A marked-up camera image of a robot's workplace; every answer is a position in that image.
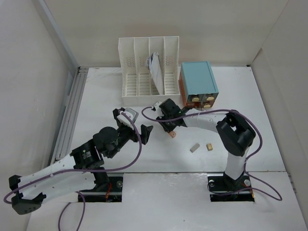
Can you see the white plastic file organizer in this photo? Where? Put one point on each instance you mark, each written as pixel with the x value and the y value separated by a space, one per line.
pixel 138 88

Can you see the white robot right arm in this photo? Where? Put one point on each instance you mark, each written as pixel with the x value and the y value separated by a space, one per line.
pixel 235 133

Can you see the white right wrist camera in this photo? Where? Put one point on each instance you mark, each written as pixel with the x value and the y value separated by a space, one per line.
pixel 156 107

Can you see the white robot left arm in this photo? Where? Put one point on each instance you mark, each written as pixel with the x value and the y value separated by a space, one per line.
pixel 80 170

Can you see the blue drawer box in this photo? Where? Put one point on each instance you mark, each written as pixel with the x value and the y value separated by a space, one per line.
pixel 198 79

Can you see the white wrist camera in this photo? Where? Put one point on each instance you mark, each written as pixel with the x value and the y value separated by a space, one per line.
pixel 156 107
pixel 128 117

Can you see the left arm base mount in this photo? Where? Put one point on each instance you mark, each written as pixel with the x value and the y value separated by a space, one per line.
pixel 111 193

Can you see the orange drawer box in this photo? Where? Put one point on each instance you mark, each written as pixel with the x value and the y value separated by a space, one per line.
pixel 197 105

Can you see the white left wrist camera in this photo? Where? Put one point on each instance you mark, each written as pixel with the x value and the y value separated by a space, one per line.
pixel 128 117

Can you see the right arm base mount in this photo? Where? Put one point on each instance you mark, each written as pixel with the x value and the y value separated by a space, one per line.
pixel 224 189

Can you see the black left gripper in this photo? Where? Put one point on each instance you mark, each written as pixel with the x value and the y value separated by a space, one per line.
pixel 145 131

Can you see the grey eraser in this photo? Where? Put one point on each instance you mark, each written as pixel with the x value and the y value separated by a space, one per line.
pixel 194 148

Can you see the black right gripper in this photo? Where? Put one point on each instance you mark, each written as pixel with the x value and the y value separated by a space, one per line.
pixel 168 128

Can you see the small wooden stamp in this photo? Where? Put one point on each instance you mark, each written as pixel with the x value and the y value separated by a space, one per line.
pixel 209 147

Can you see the aluminium rail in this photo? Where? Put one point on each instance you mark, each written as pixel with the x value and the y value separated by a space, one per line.
pixel 68 123

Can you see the orange highlighter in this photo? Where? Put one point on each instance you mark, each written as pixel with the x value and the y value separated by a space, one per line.
pixel 172 134

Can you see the white spiral notebook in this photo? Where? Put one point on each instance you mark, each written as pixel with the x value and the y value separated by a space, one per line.
pixel 153 64

